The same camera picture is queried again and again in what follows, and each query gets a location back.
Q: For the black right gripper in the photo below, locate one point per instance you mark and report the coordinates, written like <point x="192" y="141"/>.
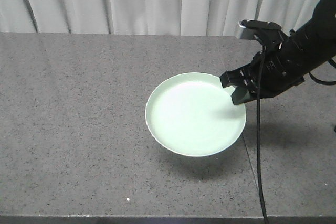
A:
<point x="271" y="77"/>

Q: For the light green round plate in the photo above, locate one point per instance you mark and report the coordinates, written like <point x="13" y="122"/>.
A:
<point x="191" y="114"/>

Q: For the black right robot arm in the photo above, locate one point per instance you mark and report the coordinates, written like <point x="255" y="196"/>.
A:
<point x="285" y="58"/>

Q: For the white pleated curtain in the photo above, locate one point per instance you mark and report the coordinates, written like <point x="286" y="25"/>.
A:
<point x="149" y="17"/>

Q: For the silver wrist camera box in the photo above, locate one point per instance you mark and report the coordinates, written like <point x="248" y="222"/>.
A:
<point x="246" y="28"/>

